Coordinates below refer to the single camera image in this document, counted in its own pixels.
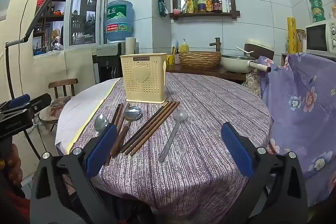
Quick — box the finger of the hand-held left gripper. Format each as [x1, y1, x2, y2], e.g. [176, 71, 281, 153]
[24, 93, 52, 117]
[0, 93, 30, 112]

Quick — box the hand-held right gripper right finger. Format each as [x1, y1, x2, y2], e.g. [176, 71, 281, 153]
[220, 122, 308, 224]

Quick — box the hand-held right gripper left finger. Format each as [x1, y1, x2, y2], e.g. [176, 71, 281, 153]
[30, 123, 118, 224]

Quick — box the shiny metal spoon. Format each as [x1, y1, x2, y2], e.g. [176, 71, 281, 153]
[94, 113, 109, 135]

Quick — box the dark wooden chopstick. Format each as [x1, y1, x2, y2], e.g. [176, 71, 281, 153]
[111, 104, 122, 125]

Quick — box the wooden-handled metal spoon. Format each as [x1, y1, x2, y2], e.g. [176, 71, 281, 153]
[110, 106, 143, 157]

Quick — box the matte grey spoon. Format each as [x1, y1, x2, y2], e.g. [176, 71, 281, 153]
[158, 109, 189, 163]

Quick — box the yellow plastic utensil holder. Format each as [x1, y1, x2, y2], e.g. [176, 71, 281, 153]
[120, 52, 168, 104]

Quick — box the person's left forearm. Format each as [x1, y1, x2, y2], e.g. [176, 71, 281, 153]
[0, 179, 33, 224]

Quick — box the person's left hand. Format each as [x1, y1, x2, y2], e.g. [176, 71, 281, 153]
[0, 144, 24, 188]

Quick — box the wooden chair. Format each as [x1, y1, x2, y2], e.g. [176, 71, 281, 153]
[39, 78, 79, 132]

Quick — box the white yellow-edged table cover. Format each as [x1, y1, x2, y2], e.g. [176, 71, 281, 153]
[55, 78, 120, 155]

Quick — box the brown floral cloth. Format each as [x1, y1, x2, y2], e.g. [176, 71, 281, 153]
[241, 69, 263, 97]

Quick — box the water dispenser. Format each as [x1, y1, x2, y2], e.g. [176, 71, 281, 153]
[92, 42, 126, 84]

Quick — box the dark wooden counter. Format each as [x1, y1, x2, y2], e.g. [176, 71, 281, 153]
[166, 63, 247, 82]

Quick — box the purple floral cloth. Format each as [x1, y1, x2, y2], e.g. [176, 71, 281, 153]
[259, 52, 336, 207]

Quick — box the cream pot with lid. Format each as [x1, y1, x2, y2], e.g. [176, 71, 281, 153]
[221, 53, 272, 73]

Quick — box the sliding window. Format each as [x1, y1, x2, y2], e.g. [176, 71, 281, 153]
[33, 0, 109, 56]

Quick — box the wicker-look basin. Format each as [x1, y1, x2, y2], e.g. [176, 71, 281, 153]
[178, 51, 222, 69]

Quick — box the white ladle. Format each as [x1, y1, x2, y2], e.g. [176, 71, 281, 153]
[235, 46, 255, 54]

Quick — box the rice cooker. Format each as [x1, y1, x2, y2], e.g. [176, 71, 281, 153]
[244, 39, 275, 59]

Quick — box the bronze faucet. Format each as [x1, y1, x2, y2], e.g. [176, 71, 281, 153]
[209, 37, 221, 52]

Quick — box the blue water jug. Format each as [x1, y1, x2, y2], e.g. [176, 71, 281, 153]
[104, 0, 135, 42]

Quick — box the yellow roll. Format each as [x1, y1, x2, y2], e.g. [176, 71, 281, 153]
[287, 17, 298, 54]

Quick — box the white microwave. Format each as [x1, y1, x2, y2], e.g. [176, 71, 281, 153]
[305, 18, 336, 58]

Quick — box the large dark soy bottle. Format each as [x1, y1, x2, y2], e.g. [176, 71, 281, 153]
[211, 0, 223, 13]

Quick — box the yellow green food packet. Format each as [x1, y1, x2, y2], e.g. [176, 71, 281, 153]
[182, 0, 193, 14]

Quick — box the stack of green cups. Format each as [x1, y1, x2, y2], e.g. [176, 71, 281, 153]
[309, 0, 326, 23]

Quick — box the green packet on wall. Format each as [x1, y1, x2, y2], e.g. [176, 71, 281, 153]
[158, 0, 168, 17]

